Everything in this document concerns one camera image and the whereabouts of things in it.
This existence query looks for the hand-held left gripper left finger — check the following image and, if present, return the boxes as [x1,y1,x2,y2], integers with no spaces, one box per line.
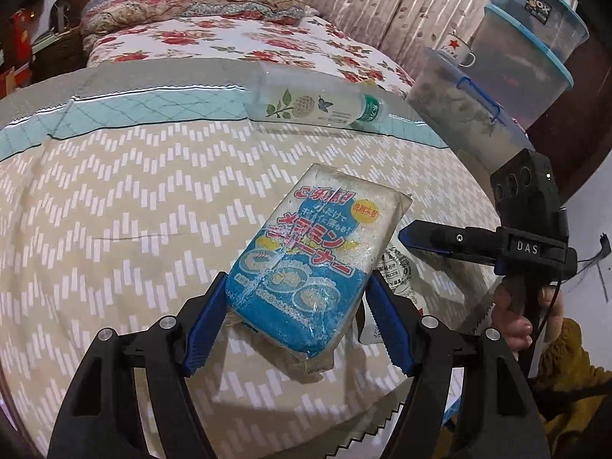
[47,272,230,459]

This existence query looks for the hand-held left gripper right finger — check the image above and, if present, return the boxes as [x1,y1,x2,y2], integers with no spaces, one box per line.
[366,273,548,459]

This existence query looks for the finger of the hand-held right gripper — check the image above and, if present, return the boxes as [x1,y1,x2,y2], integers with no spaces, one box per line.
[398,220,499,265]

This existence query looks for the blue sponge packet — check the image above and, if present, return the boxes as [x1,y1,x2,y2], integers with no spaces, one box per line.
[224,163,413,374]

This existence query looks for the person's right forearm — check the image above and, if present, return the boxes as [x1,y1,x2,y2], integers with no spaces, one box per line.
[519,318,612,459]

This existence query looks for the person's right hand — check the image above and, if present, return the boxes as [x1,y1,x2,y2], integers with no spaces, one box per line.
[492,283,566,360]

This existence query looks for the white printed packet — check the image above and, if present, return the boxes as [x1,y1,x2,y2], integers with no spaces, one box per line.
[356,243,425,347]

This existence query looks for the brown wooden door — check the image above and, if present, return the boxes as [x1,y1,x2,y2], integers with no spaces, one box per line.
[526,33,612,202]

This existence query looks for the clear storage box blue lid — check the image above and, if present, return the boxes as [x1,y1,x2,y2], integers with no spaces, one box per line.
[406,48,537,166]

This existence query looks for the clear storage box teal lid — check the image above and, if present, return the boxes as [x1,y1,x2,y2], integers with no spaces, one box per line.
[492,0,590,64]
[471,4,575,128]

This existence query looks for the white enamel mug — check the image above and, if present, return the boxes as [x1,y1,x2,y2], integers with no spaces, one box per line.
[433,33,478,68]

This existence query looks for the clear plastic bottle green cap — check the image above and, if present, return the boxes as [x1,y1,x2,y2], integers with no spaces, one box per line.
[244,69,390,131]

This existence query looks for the leaf print curtain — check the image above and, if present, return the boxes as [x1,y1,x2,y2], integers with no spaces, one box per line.
[260,0,508,83]

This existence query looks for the red floral bedsheet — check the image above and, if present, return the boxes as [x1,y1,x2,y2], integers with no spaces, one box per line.
[86,14,417,99]

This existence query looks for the floral patchwork pillow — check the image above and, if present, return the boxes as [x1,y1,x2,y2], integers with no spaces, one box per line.
[79,0,308,52]

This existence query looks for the black power cable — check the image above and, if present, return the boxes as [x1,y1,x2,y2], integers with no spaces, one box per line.
[569,232,612,304]

